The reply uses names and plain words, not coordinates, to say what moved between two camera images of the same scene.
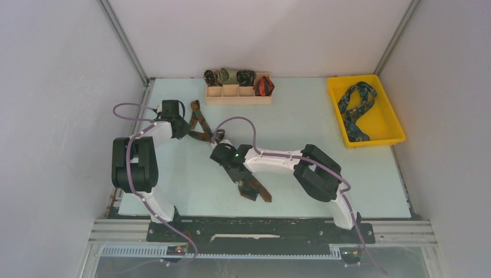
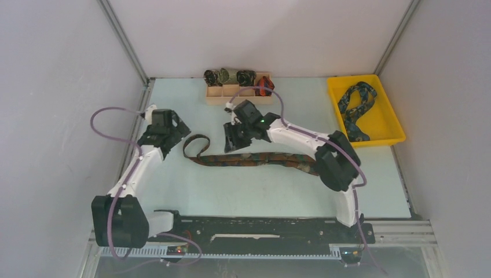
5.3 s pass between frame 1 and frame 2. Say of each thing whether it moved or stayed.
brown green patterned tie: moved
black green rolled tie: stayed
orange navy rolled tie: stayed
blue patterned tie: stayed
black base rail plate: stayed
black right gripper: moved
